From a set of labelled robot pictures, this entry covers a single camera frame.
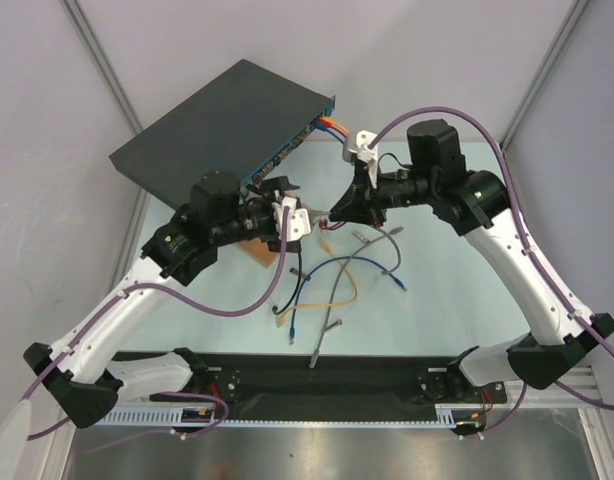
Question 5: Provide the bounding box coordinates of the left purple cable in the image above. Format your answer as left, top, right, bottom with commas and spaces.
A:
24, 206, 291, 443

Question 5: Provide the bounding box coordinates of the blue loose patch cable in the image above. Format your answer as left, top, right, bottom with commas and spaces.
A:
286, 256, 408, 347

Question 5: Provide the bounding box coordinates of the blue plugged patch cable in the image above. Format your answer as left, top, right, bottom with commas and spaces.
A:
315, 124, 348, 146

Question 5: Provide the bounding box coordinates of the dark grey network switch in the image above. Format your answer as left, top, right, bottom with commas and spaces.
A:
109, 59, 335, 209

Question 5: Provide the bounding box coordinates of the black cable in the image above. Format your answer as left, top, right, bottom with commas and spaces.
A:
270, 249, 308, 315

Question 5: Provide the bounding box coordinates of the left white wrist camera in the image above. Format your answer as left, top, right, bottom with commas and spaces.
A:
271, 196, 312, 242

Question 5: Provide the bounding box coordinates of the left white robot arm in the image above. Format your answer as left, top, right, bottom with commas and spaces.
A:
22, 170, 311, 429

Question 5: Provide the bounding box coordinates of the purple cable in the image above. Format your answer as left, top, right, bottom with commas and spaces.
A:
24, 206, 291, 443
369, 103, 614, 440

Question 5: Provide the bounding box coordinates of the aluminium rail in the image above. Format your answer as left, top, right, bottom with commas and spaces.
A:
503, 366, 602, 409

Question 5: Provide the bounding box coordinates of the yellow loose patch cable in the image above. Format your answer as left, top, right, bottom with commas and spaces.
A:
276, 239, 359, 328

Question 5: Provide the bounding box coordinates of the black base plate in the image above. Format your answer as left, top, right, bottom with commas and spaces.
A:
176, 348, 507, 423

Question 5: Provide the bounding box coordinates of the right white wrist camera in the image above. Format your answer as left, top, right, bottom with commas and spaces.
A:
342, 130, 379, 189

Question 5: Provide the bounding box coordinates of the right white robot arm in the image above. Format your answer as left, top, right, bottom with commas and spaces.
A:
330, 119, 614, 402

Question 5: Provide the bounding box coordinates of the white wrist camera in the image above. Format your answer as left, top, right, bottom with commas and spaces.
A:
342, 130, 379, 189
271, 196, 312, 242

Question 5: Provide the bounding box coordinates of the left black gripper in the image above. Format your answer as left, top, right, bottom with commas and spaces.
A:
212, 177, 301, 252

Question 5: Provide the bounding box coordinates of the long grey patch cable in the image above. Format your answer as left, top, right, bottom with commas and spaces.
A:
309, 226, 405, 370

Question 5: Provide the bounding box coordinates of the white cable duct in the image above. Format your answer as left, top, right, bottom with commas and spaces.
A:
94, 403, 488, 428

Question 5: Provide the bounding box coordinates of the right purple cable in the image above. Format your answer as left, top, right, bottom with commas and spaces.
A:
369, 103, 614, 440

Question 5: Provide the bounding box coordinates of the wooden board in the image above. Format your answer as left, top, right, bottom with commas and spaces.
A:
237, 239, 278, 268

